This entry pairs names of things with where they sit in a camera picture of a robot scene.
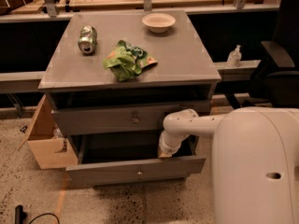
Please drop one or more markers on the clear sanitizer pump bottle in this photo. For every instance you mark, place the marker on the clear sanitizer pump bottle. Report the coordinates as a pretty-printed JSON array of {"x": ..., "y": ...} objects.
[{"x": 234, "y": 57}]

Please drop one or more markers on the green crumpled chip bag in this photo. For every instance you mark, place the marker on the green crumpled chip bag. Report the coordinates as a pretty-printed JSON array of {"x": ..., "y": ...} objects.
[{"x": 127, "y": 61}]

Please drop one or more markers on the white paper bowl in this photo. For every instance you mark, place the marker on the white paper bowl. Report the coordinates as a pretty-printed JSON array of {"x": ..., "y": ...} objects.
[{"x": 158, "y": 22}]

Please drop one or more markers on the grey drawer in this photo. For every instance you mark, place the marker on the grey drawer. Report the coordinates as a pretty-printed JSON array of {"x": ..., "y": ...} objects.
[
  {"x": 120, "y": 118},
  {"x": 119, "y": 158}
]

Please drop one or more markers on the grey metal rail shelf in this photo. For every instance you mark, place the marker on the grey metal rail shelf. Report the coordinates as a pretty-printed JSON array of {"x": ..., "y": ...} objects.
[{"x": 28, "y": 81}]

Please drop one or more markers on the black office chair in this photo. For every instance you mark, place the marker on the black office chair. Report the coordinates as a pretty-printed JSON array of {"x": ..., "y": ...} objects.
[{"x": 276, "y": 78}]

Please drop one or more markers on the open cardboard box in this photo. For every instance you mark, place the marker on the open cardboard box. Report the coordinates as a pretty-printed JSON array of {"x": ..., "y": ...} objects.
[{"x": 50, "y": 149}]

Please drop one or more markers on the grey drawer cabinet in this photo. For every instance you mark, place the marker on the grey drawer cabinet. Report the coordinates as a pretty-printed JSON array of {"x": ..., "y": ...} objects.
[{"x": 184, "y": 72}]

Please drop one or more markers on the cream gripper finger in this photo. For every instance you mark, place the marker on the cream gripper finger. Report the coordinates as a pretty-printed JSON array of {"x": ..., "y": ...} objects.
[{"x": 163, "y": 155}]

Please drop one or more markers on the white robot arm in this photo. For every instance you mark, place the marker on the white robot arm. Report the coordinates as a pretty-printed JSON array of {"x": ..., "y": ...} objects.
[{"x": 255, "y": 152}]

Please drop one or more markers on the grey top drawer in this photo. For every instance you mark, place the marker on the grey top drawer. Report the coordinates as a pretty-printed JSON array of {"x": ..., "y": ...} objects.
[{"x": 120, "y": 118}]

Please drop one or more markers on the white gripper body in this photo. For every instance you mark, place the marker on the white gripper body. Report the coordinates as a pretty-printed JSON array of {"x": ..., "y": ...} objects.
[{"x": 165, "y": 146}]

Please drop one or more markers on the crushed silver soda can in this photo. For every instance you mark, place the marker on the crushed silver soda can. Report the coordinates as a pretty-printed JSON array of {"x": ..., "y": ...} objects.
[{"x": 87, "y": 39}]

